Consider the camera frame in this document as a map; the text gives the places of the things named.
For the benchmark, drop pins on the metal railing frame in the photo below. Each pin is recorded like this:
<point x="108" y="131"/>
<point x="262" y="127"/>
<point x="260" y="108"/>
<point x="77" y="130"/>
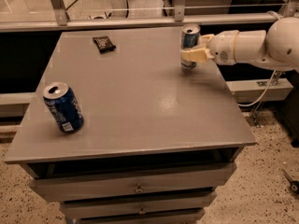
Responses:
<point x="63" y="15"/>

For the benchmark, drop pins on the redbull can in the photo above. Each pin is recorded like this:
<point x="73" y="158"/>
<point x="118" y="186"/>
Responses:
<point x="189" y="38"/>

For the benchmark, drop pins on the top drawer with knob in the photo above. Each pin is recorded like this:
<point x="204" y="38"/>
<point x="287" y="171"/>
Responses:
<point x="132" y="183"/>

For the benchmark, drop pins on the black snack packet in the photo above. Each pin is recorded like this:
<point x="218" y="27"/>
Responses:
<point x="104" y="44"/>

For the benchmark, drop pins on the black tool on floor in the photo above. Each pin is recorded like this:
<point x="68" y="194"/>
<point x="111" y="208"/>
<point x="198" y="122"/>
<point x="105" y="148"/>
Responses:
<point x="294" y="184"/>

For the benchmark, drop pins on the blue pepsi can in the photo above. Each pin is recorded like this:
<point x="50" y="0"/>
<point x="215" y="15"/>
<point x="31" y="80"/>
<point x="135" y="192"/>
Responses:
<point x="62" y="103"/>

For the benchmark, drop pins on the drawer with knob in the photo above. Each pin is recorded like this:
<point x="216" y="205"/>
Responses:
<point x="139" y="205"/>
<point x="132" y="183"/>

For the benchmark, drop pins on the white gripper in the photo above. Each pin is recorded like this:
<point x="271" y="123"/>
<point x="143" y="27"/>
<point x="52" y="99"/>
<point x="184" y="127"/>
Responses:
<point x="222" y="47"/>

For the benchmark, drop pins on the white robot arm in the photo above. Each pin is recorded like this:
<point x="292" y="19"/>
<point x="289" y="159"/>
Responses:
<point x="275" y="49"/>

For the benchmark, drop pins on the grey drawer cabinet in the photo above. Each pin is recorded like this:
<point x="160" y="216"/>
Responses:
<point x="141" y="111"/>

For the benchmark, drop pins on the middle drawer with knob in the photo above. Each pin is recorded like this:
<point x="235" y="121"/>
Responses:
<point x="139" y="205"/>

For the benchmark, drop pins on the bottom drawer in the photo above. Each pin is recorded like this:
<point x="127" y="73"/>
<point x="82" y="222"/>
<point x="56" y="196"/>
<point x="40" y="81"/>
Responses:
<point x="187" y="216"/>

